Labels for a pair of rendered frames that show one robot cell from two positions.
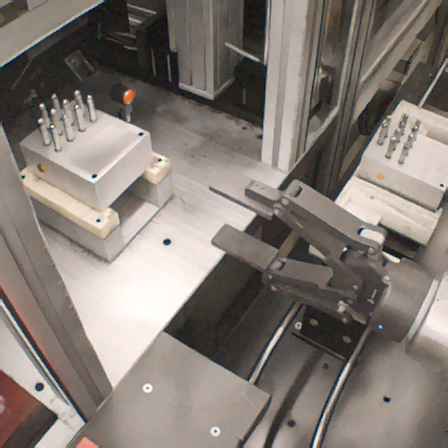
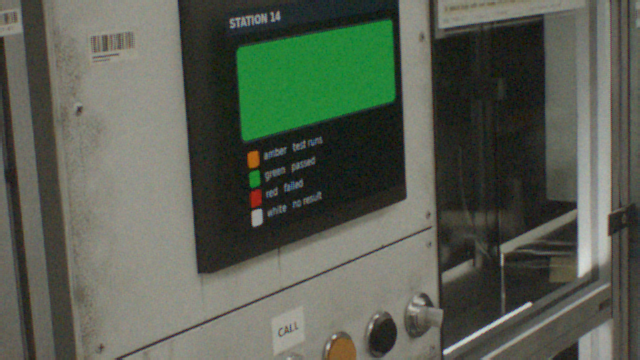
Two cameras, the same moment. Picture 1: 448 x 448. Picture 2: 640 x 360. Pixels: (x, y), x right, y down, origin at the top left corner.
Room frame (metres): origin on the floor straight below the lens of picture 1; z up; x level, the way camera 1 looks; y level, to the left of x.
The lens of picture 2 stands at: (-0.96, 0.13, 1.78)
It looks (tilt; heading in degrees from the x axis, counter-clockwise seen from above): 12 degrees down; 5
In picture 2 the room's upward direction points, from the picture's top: 3 degrees counter-clockwise
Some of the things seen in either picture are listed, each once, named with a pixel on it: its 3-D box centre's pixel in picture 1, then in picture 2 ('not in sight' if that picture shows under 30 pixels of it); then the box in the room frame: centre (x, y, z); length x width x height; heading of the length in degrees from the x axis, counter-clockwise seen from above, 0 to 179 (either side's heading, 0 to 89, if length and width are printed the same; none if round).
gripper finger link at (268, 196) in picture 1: (272, 191); not in sight; (0.33, -0.04, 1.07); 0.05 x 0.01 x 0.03; 57
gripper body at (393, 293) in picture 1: (377, 287); not in sight; (0.26, -0.15, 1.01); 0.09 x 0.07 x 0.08; 57
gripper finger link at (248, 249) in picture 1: (244, 247); not in sight; (0.35, -0.02, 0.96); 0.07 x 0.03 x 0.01; 57
